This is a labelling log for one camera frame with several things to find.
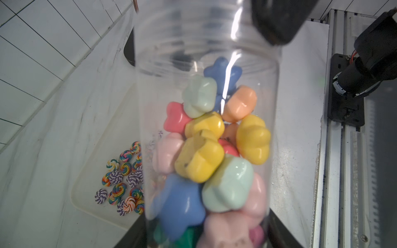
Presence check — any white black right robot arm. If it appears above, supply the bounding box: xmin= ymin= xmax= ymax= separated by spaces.
xmin=251 ymin=1 xmax=397 ymax=95

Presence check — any copper glass rack dark base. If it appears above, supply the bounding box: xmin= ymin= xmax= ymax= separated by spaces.
xmin=124 ymin=29 xmax=135 ymax=67

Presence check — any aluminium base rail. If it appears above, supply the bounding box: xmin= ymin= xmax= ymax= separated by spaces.
xmin=310 ymin=8 xmax=397 ymax=248

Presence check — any white cutting board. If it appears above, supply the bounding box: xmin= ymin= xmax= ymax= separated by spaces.
xmin=71 ymin=84 xmax=140 ymax=230

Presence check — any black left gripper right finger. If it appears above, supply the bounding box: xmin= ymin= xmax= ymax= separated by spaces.
xmin=268 ymin=210 xmax=303 ymax=248

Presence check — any pile of star candies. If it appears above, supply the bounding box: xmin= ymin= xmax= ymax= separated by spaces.
xmin=148 ymin=53 xmax=271 ymax=248

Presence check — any pile of colourful candies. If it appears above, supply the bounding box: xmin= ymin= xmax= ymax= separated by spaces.
xmin=94 ymin=141 xmax=145 ymax=216

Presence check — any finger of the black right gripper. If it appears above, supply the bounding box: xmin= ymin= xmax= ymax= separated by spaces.
xmin=251 ymin=0 xmax=318 ymax=45

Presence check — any colourful candy jar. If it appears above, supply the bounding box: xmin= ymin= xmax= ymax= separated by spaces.
xmin=134 ymin=1 xmax=281 ymax=248

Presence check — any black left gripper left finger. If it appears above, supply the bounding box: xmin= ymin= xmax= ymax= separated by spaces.
xmin=114 ymin=215 xmax=147 ymax=248

